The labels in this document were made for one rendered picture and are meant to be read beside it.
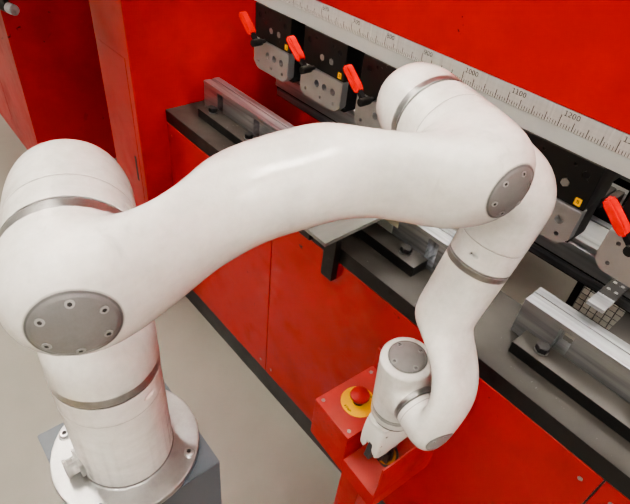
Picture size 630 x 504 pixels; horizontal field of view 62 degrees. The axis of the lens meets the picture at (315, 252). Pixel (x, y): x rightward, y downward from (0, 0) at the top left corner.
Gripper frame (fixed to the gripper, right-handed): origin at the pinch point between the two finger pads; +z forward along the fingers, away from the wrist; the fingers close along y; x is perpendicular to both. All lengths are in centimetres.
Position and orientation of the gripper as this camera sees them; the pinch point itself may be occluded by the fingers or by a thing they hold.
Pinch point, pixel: (384, 451)
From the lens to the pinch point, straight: 110.8
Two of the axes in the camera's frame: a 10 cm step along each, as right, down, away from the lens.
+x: 5.9, 5.6, -5.8
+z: -0.2, 7.3, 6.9
